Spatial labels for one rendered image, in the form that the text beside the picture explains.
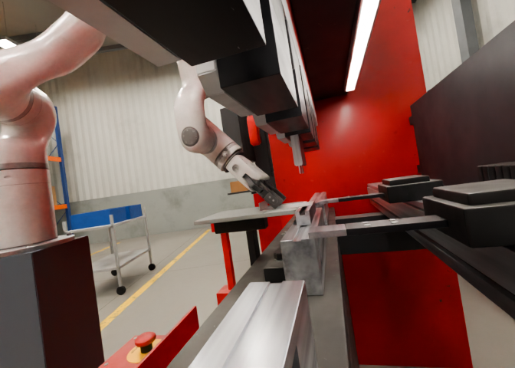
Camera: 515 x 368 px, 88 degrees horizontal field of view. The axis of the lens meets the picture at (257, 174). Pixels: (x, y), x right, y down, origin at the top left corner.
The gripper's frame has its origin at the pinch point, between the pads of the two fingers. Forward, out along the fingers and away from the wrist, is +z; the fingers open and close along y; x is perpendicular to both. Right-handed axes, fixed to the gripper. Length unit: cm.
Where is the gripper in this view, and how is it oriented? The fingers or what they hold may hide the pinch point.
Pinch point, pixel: (276, 198)
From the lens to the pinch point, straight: 70.8
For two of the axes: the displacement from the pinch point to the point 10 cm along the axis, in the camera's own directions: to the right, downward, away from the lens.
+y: 2.4, -0.1, 9.7
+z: 7.4, 6.5, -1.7
